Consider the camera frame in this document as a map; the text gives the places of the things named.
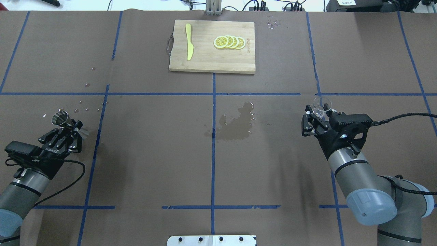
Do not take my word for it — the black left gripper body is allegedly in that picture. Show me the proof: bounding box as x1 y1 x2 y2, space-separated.
35 132 83 173

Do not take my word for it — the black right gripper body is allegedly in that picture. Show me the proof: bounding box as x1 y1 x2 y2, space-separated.
316 123 362 160

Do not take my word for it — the clear glass cup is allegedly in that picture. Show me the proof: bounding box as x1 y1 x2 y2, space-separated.
311 96 333 118

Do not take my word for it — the steel measuring jigger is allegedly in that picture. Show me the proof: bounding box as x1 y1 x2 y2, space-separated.
51 111 89 139

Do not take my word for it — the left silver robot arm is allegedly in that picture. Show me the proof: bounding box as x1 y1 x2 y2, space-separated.
0 120 83 246

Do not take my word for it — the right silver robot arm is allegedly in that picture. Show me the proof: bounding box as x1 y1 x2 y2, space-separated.
301 104 436 246

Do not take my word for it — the lemon slice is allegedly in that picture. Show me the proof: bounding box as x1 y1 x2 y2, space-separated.
223 35 234 49
234 37 246 50
229 36 239 49
213 36 229 49

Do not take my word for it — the wooden cutting board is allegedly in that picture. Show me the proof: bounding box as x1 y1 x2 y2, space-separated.
169 19 256 74

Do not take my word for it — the yellow plastic knife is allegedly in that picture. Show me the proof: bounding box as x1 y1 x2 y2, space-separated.
185 23 195 61

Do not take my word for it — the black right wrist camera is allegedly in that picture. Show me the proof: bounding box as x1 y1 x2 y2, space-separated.
329 112 373 140

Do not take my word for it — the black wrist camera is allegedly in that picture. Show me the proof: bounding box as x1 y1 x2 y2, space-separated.
329 112 373 140
4 141 42 168

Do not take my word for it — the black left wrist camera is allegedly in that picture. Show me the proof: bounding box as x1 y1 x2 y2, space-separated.
4 141 42 168

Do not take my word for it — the aluminium frame post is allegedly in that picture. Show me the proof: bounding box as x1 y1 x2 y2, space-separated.
206 0 223 16

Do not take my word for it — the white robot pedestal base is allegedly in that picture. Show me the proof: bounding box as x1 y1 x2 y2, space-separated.
167 235 257 246

